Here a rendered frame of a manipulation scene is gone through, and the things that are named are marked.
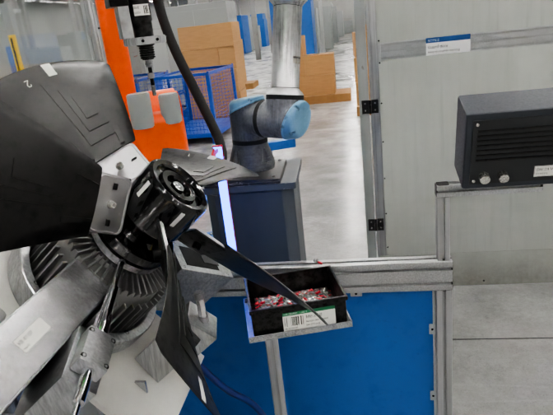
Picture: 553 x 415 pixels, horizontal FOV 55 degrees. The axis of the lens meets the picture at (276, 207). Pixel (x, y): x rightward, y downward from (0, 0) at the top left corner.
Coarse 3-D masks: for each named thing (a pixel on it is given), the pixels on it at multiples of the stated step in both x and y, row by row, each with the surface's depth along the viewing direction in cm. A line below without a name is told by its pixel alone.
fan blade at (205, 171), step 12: (168, 156) 116; (180, 156) 116; (204, 156) 119; (192, 168) 109; (204, 168) 109; (216, 168) 111; (228, 168) 113; (240, 168) 117; (204, 180) 102; (216, 180) 103
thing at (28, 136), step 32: (0, 128) 66; (32, 128) 69; (0, 160) 65; (32, 160) 69; (64, 160) 73; (0, 192) 65; (32, 192) 69; (64, 192) 72; (96, 192) 77; (0, 224) 65; (32, 224) 69; (64, 224) 73
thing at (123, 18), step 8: (104, 0) 86; (112, 0) 83; (120, 0) 84; (120, 8) 84; (128, 8) 85; (120, 16) 85; (128, 16) 85; (120, 24) 85; (128, 24) 85; (120, 32) 86; (128, 32) 86; (128, 40) 86; (136, 40) 85; (144, 40) 85; (152, 40) 86; (160, 40) 87
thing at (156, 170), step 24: (144, 168) 84; (168, 168) 89; (144, 192) 82; (168, 192) 81; (192, 192) 88; (144, 216) 82; (168, 216) 82; (192, 216) 84; (120, 240) 83; (144, 240) 86; (144, 264) 86
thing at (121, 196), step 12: (108, 180) 79; (120, 180) 81; (108, 192) 80; (120, 192) 82; (96, 204) 78; (120, 204) 82; (96, 216) 79; (108, 216) 80; (120, 216) 82; (96, 228) 79; (108, 228) 81; (120, 228) 82
